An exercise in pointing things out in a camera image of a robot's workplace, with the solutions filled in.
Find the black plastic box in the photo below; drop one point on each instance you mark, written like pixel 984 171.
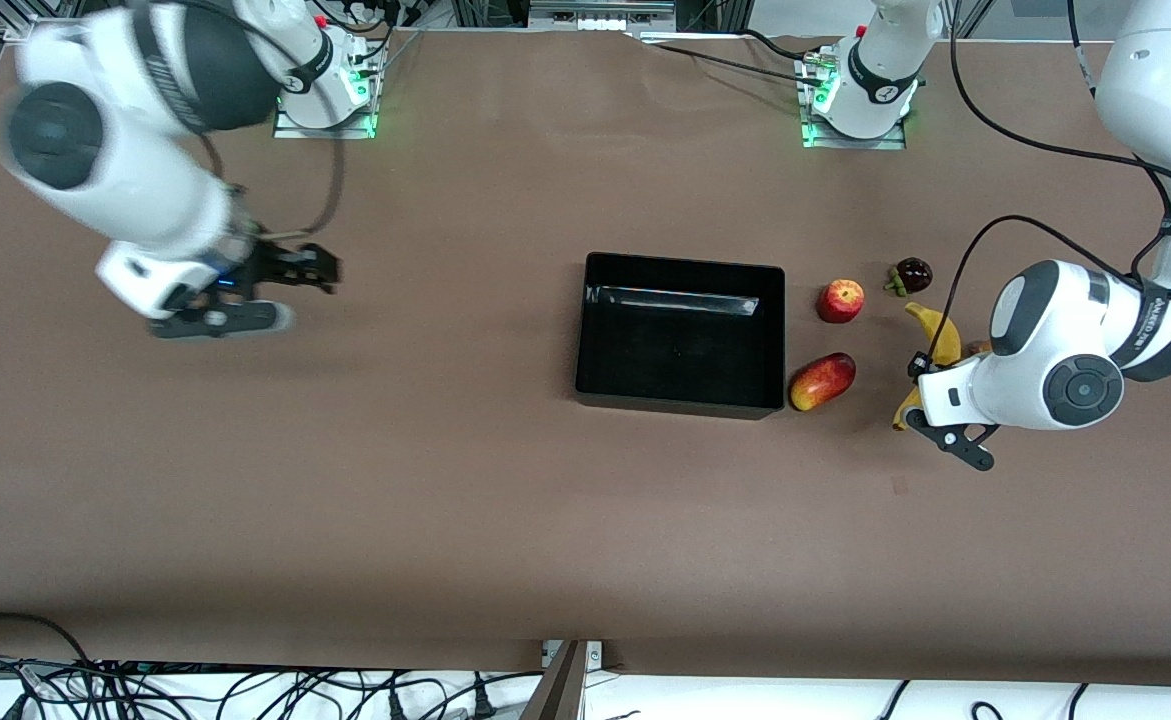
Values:
pixel 680 350

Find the grey metal equipment panel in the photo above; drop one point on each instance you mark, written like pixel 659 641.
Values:
pixel 600 12

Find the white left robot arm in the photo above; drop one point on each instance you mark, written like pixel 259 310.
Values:
pixel 1165 80

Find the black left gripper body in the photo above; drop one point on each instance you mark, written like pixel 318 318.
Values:
pixel 918 364

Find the yellow banana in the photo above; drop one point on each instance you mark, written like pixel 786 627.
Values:
pixel 940 335

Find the red yellow apple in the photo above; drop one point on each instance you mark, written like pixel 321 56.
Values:
pixel 840 302

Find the black power plug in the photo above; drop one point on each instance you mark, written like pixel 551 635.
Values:
pixel 482 700
pixel 397 703

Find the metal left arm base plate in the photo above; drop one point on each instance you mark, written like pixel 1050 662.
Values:
pixel 850 143

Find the metal table edge bracket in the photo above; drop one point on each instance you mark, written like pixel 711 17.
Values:
pixel 595 655

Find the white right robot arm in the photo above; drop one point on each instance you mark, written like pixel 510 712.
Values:
pixel 135 190

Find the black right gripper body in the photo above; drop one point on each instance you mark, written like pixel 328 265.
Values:
pixel 278 265

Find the dark grey support beam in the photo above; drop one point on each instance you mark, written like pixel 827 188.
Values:
pixel 557 690

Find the red yellow mango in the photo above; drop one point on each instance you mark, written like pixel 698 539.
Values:
pixel 823 382

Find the dark purple mangosteen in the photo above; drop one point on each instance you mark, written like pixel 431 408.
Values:
pixel 913 273

